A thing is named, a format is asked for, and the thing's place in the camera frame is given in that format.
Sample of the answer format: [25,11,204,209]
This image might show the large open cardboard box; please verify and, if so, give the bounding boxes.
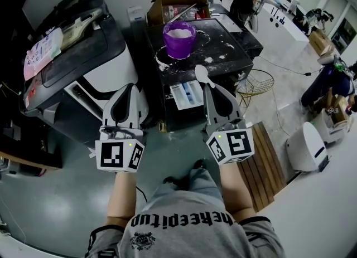
[146,0,212,27]

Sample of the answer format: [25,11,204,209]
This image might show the white tray with blue tubes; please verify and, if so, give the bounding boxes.
[169,80,206,111]

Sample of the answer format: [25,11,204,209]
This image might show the white box-shaped dispenser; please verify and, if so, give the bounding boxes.
[126,6,148,31]

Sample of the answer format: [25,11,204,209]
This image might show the yellow wire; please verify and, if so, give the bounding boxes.
[0,82,21,96]

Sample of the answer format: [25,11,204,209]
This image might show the metal pole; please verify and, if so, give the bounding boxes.
[167,3,198,24]

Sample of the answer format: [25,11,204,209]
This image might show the black bulky appliance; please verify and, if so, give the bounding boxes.
[36,0,106,32]

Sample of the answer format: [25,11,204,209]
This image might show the gold wire basket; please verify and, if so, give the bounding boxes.
[236,68,276,108]

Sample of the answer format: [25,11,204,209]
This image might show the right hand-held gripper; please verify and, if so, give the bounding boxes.
[202,82,255,166]

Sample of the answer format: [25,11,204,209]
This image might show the person's grey shorts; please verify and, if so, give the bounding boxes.
[146,167,224,213]

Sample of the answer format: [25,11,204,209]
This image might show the black floor cable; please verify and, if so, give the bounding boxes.
[253,55,322,76]

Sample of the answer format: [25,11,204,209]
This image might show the white long cabinet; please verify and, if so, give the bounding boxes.
[263,1,311,43]

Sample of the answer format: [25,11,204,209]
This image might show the black low cabinet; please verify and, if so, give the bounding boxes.
[211,2,265,60]

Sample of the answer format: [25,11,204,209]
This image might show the white rounded appliance blue stripe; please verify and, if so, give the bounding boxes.
[286,121,332,173]

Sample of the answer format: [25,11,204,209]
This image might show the white plastic spoon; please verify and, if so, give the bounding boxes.
[194,64,216,89]

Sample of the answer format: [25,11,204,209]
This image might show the white open-lid appliance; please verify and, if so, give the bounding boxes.
[320,107,353,144]

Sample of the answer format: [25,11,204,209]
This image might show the beige flat tool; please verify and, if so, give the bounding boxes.
[59,7,104,52]

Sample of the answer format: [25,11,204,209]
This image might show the white powder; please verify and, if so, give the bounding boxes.
[166,26,195,40]

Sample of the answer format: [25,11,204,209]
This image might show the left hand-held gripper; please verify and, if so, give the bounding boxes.
[94,83,146,174]

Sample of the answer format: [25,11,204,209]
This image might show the person's right forearm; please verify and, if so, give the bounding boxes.
[218,161,257,219]

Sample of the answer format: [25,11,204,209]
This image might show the purple plastic bucket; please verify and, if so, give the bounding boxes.
[162,21,197,60]

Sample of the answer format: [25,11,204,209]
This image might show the person's grey T-shirt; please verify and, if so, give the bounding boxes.
[85,192,288,258]

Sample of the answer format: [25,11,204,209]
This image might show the black and white appliance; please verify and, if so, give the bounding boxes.
[17,12,149,148]

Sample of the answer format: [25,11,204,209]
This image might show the black work table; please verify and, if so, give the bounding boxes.
[144,18,255,133]

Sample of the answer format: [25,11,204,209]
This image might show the wooden slat board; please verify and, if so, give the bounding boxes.
[236,120,288,213]

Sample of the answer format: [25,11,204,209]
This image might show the dark low shelf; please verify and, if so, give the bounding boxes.
[0,111,64,172]

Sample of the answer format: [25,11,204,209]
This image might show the person's left forearm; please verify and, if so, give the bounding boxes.
[105,169,139,222]

